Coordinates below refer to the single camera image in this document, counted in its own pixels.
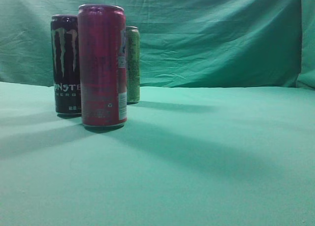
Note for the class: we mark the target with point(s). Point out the green Monster Paradise can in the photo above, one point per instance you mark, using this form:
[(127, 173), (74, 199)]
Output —
[(133, 64)]

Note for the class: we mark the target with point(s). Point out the pink Monster energy can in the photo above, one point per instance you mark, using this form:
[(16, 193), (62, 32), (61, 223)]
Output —
[(102, 57)]

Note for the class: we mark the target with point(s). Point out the green backdrop cloth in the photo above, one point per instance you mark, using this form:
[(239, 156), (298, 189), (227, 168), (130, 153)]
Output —
[(184, 43)]

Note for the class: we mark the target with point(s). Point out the black Monster energy can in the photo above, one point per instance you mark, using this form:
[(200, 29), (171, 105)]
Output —
[(66, 71)]

